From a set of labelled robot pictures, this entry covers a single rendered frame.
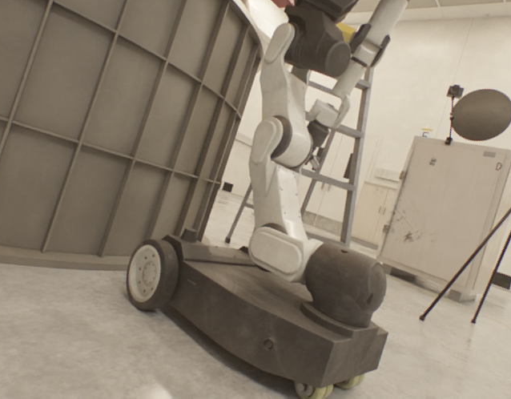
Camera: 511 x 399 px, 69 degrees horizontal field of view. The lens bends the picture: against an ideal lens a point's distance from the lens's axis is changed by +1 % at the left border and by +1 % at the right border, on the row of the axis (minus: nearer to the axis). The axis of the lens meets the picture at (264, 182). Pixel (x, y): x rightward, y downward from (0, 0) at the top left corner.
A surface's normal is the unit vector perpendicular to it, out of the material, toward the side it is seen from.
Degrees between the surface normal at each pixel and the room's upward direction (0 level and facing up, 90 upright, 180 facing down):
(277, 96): 90
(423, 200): 90
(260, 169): 115
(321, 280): 90
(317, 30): 90
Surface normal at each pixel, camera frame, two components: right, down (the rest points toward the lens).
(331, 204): -0.59, -0.21
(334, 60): 0.60, 0.45
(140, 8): 0.68, 0.20
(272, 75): -0.55, 0.19
